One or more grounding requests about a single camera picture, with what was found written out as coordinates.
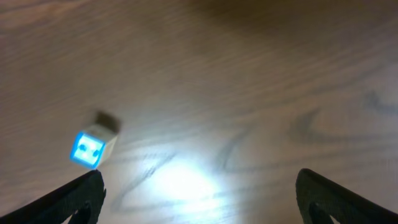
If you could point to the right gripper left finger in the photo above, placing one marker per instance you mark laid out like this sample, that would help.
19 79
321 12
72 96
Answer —
79 201

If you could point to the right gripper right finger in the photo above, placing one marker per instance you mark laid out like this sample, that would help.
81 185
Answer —
321 200

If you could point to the blue number 2 block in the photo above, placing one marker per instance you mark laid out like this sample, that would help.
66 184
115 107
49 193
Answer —
93 145

